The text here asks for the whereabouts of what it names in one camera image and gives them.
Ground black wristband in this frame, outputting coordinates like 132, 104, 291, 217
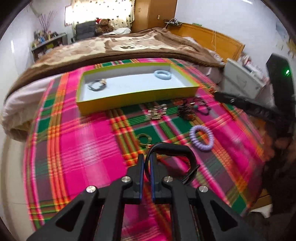
144, 142, 200, 185

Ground black cord teal bead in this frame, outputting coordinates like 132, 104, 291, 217
190, 97, 211, 115

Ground purple spiral hair tie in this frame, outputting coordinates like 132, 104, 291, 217
189, 125, 215, 152

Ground gold ring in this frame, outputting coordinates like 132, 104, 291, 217
135, 133, 153, 147

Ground dark bead bracelet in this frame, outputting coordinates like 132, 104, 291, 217
176, 102, 197, 121

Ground white nightstand drawers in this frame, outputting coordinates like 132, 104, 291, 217
220, 58, 272, 101

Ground wooden headboard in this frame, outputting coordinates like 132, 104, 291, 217
168, 23, 245, 61

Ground pink plaid cloth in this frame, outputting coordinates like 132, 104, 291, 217
24, 59, 263, 229

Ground yellow-green shallow box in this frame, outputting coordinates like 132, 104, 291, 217
76, 62, 198, 115

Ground white bed sheet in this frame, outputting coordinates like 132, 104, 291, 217
1, 74, 62, 142

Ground brown fleece blanket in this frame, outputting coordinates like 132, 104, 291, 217
7, 28, 224, 96

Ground wooden wardrobe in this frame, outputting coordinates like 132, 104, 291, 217
131, 0, 177, 33

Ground white pillow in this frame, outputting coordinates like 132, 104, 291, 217
103, 28, 131, 36

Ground cluttered wooden desk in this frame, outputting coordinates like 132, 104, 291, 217
31, 33, 68, 62

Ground patterned window curtain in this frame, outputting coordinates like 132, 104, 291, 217
65, 0, 135, 29

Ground brown teddy bear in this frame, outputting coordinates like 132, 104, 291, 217
96, 18, 114, 35

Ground blue spiral hair tie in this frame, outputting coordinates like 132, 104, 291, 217
153, 69, 172, 80

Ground grey hair tie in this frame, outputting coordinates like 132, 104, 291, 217
87, 78, 107, 92

